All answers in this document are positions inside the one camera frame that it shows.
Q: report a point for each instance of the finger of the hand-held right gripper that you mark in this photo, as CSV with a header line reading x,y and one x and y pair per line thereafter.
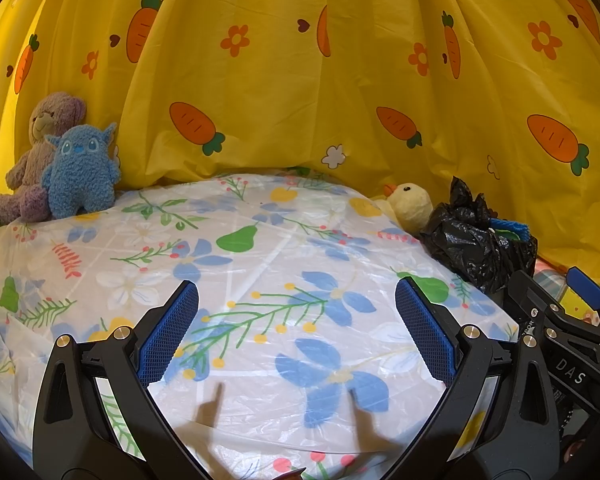
x,y
525,300
587,290

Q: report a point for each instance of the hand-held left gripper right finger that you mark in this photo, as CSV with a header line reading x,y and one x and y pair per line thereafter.
x,y
425,330

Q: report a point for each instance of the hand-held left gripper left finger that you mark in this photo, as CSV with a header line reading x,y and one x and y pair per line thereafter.
x,y
170,330

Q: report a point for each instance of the blue foam net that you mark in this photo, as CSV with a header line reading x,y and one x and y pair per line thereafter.
x,y
512,225

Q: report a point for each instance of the black trash bag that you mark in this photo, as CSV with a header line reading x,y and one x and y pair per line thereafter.
x,y
470,245

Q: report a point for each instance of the yellow tissue pack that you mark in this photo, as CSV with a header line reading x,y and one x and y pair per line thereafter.
x,y
575,305

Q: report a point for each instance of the plaid box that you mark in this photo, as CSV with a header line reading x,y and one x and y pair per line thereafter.
x,y
550,280

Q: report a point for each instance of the floral plastic tablecloth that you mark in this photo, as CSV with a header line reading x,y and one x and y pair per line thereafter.
x,y
280,310

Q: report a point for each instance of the yellow duck plush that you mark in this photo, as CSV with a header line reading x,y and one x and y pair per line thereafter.
x,y
410,202

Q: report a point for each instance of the blue plush monster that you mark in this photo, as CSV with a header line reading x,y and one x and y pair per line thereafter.
x,y
80,175

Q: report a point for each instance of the purple teddy bear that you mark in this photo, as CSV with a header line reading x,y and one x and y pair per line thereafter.
x,y
50,115

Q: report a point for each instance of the yellow carrot print curtain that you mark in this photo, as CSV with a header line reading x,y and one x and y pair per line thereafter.
x,y
305,85

